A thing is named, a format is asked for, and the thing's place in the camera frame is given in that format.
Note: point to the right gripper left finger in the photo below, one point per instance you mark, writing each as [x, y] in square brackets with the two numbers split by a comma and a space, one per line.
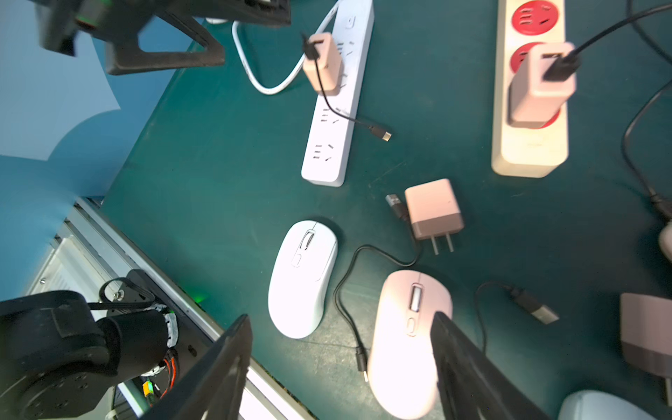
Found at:
[213, 388]

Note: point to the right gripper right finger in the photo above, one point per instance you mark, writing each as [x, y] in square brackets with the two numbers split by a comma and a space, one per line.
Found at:
[470, 386]

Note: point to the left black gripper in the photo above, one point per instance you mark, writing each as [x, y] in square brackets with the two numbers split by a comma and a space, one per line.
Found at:
[150, 36]

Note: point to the pink wireless mouse front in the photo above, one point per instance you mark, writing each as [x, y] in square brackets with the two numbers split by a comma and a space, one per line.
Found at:
[401, 368]

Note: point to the light blue wireless mouse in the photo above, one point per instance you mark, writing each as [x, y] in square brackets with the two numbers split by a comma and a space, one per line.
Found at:
[597, 405]

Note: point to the light green wireless mouse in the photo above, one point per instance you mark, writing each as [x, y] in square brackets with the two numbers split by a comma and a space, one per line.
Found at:
[300, 277]

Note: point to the pink USB charger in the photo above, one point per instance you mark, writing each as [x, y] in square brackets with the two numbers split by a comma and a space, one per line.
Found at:
[434, 211]
[323, 64]

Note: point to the pink USB charger plug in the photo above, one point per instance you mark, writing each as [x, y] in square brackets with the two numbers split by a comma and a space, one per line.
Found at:
[646, 336]

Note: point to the white power strip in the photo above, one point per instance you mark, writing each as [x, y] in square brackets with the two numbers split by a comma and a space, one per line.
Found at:
[330, 137]

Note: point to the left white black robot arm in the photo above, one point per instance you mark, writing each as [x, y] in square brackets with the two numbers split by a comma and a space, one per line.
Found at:
[60, 353]

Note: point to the beige wooden power strip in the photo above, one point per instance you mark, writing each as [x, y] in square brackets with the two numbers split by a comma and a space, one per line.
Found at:
[522, 152]

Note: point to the pink charger on beige strip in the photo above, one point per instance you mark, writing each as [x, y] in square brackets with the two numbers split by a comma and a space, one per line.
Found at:
[535, 102]

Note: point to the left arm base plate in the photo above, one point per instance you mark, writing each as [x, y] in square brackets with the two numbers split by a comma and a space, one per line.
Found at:
[150, 334]

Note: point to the aluminium front rail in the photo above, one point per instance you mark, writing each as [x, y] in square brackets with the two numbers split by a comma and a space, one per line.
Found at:
[89, 255]

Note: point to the purple wireless mouse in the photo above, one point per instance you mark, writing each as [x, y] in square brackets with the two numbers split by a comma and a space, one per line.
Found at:
[665, 241]

